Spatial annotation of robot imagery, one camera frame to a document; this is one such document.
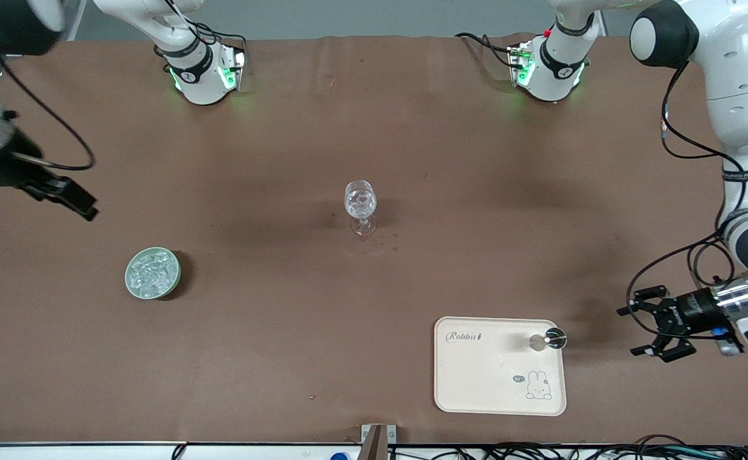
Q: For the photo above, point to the pale green round bowl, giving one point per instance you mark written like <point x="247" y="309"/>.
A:
<point x="130" y="281"/>

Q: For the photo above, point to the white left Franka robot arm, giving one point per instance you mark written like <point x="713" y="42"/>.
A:
<point x="745" y="83"/>

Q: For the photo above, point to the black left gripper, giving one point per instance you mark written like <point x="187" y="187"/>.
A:
<point x="690" y="312"/>

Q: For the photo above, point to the steel double jigger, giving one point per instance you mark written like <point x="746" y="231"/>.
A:
<point x="554" y="338"/>

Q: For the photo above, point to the clear stemmed wine glass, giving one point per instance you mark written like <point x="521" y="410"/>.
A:
<point x="360" y="201"/>

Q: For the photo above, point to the green lit base box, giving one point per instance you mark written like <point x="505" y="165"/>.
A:
<point x="233" y="67"/>
<point x="521" y="64"/>

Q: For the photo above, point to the brown table cover sheet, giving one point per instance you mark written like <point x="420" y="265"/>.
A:
<point x="284" y="345"/>

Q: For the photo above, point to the grey metal mounting bracket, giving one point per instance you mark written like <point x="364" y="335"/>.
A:
<point x="378" y="437"/>

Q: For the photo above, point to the green lit right base box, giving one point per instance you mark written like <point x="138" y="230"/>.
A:
<point x="233" y="67"/>

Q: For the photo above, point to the green lit left base box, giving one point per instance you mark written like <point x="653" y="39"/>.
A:
<point x="521" y="64"/>

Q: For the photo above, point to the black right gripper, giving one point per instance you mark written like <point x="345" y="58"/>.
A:
<point x="4" y="172"/>

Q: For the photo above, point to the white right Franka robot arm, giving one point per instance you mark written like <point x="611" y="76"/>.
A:
<point x="201" y="83"/>

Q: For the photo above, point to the cream rabbit print tray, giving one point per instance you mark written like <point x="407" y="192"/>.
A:
<point x="489" y="377"/>

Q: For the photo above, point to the clear ice cubes pile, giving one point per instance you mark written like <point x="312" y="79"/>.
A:
<point x="153" y="273"/>

